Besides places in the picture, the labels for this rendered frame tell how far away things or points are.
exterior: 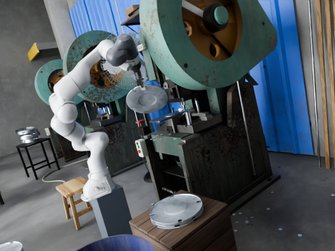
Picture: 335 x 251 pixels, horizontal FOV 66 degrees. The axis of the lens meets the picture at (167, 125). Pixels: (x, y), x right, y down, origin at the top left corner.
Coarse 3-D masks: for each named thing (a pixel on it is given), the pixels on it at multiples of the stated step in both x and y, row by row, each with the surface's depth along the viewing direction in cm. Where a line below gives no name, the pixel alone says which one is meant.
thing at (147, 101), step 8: (136, 88) 170; (152, 88) 171; (160, 88) 172; (128, 96) 175; (136, 96) 176; (144, 96) 177; (152, 96) 178; (160, 96) 178; (128, 104) 181; (136, 104) 182; (144, 104) 184; (152, 104) 185; (160, 104) 185; (144, 112) 190; (152, 112) 191
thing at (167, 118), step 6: (168, 114) 197; (174, 114) 190; (180, 114) 191; (156, 120) 186; (162, 120) 181; (168, 120) 192; (174, 120) 190; (168, 126) 194; (174, 126) 190; (168, 132) 197; (174, 132) 191
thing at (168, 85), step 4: (164, 76) 196; (164, 80) 197; (168, 80) 193; (164, 84) 197; (168, 84) 194; (168, 88) 192; (172, 88) 188; (176, 88) 188; (180, 88) 190; (184, 88) 192; (168, 92) 192; (172, 92) 189; (176, 92) 190; (180, 92) 190; (184, 92) 192; (188, 92) 194; (168, 96) 194; (172, 96) 190; (176, 96) 191; (180, 96) 190; (184, 96) 192
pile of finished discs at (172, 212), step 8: (168, 200) 150; (176, 200) 148; (184, 200) 146; (192, 200) 144; (200, 200) 141; (152, 208) 145; (160, 208) 143; (168, 208) 140; (176, 208) 138; (184, 208) 136; (192, 208) 135; (200, 208) 132; (152, 216) 137; (160, 216) 135; (168, 216) 133; (176, 216) 132; (184, 216) 130; (192, 216) 127; (160, 224) 129; (168, 224) 126; (176, 224) 126; (184, 224) 126
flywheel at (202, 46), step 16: (192, 0) 152; (208, 0) 160; (224, 0) 168; (192, 16) 153; (208, 16) 147; (224, 16) 149; (240, 16) 173; (192, 32) 153; (208, 32) 156; (224, 32) 169; (240, 32) 174; (208, 48) 161
